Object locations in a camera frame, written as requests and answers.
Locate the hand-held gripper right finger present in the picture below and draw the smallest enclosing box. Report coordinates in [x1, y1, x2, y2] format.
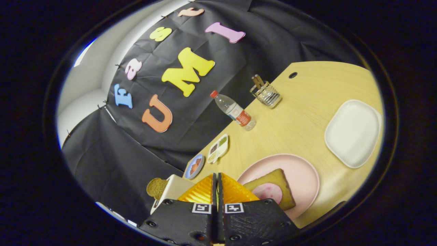
[217, 173, 301, 246]

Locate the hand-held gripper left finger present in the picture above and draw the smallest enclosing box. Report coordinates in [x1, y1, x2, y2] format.
[138, 173, 218, 246]

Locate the brown bread slice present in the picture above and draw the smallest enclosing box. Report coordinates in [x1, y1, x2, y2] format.
[146, 178, 169, 201]

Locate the pink ham slice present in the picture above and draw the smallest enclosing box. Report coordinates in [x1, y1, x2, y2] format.
[252, 183, 283, 205]

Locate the white toaster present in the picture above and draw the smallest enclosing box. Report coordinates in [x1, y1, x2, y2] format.
[150, 174, 195, 215]

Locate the small blue plate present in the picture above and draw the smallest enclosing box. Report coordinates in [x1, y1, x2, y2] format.
[185, 154, 205, 180]

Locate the yellow bread slice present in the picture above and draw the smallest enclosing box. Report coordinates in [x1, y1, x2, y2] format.
[243, 168, 296, 211]

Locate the pink round plate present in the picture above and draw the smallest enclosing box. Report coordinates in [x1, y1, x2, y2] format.
[237, 154, 320, 221]

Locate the white divided condiment dish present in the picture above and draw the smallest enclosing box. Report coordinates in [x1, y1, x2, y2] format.
[207, 134, 229, 164]

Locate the clear plastic bottle red cap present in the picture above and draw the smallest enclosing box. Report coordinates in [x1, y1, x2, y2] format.
[210, 90, 256, 131]

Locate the white square plate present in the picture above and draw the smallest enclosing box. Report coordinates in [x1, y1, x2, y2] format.
[324, 99, 382, 169]

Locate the wire mesh utensil holder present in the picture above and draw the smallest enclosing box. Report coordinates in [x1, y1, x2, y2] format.
[250, 81, 282, 109]

